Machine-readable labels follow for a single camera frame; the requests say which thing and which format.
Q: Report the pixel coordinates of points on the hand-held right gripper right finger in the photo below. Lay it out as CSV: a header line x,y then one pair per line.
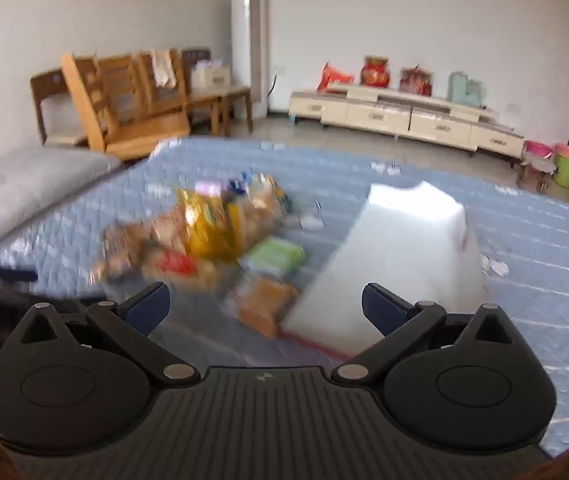
x,y
382,306

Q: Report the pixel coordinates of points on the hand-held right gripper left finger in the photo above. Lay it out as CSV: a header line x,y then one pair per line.
x,y
149,306

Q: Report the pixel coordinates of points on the white plastic bag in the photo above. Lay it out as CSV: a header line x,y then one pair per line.
x,y
404,260

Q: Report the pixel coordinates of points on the red white snack packet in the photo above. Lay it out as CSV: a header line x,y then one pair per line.
x,y
177,262

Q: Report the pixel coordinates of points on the yellow bun packet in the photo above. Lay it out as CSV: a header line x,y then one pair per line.
x,y
129,247

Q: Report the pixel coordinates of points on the yellow translucent snack bag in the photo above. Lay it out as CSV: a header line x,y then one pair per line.
x,y
209,230

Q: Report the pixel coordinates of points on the light green snack packet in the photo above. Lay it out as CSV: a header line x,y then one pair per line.
x,y
274,257

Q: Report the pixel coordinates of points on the brown print snack packet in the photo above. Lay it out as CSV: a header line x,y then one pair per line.
x,y
264,200

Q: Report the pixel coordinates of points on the light wooden chair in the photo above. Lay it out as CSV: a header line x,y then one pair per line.
x,y
145,85
139,137
114,80

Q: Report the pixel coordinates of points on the blue cherry print quilt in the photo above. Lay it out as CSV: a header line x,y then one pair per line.
x,y
539,240

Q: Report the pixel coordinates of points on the grey sofa cushion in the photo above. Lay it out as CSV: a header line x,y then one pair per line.
x,y
24,185

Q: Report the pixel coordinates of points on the cream TV cabinet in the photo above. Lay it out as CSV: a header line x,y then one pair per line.
x,y
389,115

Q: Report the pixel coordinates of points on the small stool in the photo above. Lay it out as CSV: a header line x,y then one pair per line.
x,y
534,170

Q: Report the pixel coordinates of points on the dark brown cushioned chair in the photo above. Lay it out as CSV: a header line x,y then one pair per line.
x,y
214,97
52,87

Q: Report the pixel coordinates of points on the pink basin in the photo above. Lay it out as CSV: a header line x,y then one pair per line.
x,y
538,149

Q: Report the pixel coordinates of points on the red gift box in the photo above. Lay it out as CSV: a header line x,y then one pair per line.
x,y
416,82

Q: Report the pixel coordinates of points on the mint green kettle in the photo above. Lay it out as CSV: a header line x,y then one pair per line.
x,y
456,87

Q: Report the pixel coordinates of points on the green bucket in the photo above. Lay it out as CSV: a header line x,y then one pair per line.
x,y
566,165

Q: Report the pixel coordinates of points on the red plastic bag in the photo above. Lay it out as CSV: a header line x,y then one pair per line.
x,y
334,77

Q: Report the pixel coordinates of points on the red round jar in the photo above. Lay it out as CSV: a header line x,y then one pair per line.
x,y
375,72

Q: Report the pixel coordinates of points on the pale green blender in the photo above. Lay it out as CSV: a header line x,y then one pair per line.
x,y
476,92

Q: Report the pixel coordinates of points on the white cardboard box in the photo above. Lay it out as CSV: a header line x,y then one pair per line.
x,y
212,77

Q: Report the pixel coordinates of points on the beige towel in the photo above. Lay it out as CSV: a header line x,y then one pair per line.
x,y
164,67

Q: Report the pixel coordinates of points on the white standing air conditioner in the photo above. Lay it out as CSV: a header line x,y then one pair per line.
x,y
244,35

